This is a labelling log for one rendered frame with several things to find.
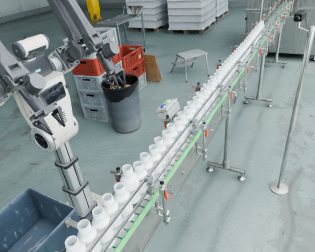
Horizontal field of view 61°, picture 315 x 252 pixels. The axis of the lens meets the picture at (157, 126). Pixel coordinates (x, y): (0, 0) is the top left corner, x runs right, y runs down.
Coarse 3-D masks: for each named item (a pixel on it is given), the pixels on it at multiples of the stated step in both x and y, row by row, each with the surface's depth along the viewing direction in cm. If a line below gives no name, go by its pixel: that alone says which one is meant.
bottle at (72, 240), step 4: (72, 236) 77; (68, 240) 77; (72, 240) 78; (76, 240) 76; (68, 244) 77; (72, 244) 81; (76, 244) 75; (80, 244) 78; (84, 244) 79; (68, 248) 75; (72, 248) 75; (76, 248) 76; (80, 248) 77; (84, 248) 78
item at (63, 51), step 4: (56, 48) 141; (60, 48) 143; (64, 48) 141; (68, 48) 138; (60, 52) 142; (64, 52) 140; (68, 52) 139; (60, 56) 142; (64, 56) 141; (68, 56) 141; (64, 60) 142; (68, 60) 142; (72, 60) 143; (76, 60) 148; (68, 64) 143; (72, 64) 145; (76, 64) 148
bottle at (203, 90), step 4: (200, 88) 152; (204, 88) 154; (204, 92) 152; (204, 96) 152; (208, 96) 153; (204, 100) 153; (208, 100) 155; (208, 104) 157; (204, 108) 156; (204, 112) 157; (208, 112) 159
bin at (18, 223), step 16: (32, 192) 128; (16, 208) 124; (32, 208) 132; (48, 208) 129; (64, 208) 119; (0, 224) 118; (16, 224) 125; (32, 224) 134; (48, 224) 135; (64, 224) 110; (0, 240) 120; (16, 240) 127; (32, 240) 127; (48, 240) 104; (64, 240) 112
